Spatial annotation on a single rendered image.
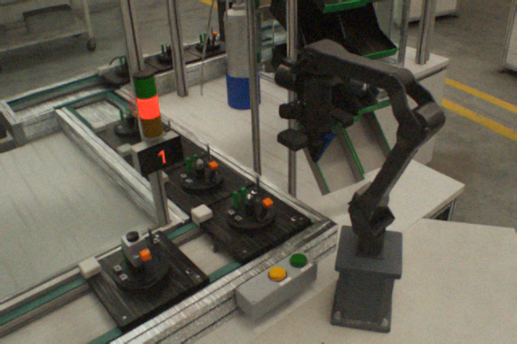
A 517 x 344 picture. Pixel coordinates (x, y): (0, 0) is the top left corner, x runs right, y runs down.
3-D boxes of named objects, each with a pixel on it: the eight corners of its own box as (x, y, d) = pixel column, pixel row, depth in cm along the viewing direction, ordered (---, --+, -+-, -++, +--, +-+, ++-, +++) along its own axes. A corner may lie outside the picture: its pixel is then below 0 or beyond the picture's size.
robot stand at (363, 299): (389, 333, 110) (401, 274, 99) (329, 325, 113) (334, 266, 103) (391, 290, 122) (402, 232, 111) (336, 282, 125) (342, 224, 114)
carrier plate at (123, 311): (210, 283, 115) (209, 276, 114) (122, 333, 102) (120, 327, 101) (161, 235, 131) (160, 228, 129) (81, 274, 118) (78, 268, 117)
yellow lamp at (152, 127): (166, 132, 115) (164, 115, 112) (149, 140, 112) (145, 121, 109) (157, 126, 118) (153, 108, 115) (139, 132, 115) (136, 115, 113)
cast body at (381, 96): (385, 105, 139) (395, 89, 134) (375, 108, 138) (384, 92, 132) (370, 86, 143) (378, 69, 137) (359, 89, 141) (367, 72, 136)
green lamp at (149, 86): (161, 94, 109) (158, 75, 107) (142, 101, 107) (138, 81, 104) (151, 89, 113) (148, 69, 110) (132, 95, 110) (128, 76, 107)
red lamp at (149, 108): (164, 114, 112) (161, 95, 109) (145, 121, 109) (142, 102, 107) (153, 107, 115) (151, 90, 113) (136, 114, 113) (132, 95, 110)
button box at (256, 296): (317, 278, 121) (317, 262, 118) (254, 321, 110) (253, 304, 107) (298, 265, 126) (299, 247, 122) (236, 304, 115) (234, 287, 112)
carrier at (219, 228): (311, 224, 132) (313, 187, 125) (243, 265, 119) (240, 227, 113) (256, 188, 148) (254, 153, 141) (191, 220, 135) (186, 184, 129)
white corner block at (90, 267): (104, 276, 117) (100, 265, 115) (88, 284, 115) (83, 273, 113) (97, 266, 121) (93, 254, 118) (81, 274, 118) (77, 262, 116)
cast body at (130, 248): (152, 259, 111) (147, 237, 108) (136, 268, 109) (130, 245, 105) (136, 242, 117) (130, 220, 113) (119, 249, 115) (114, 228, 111)
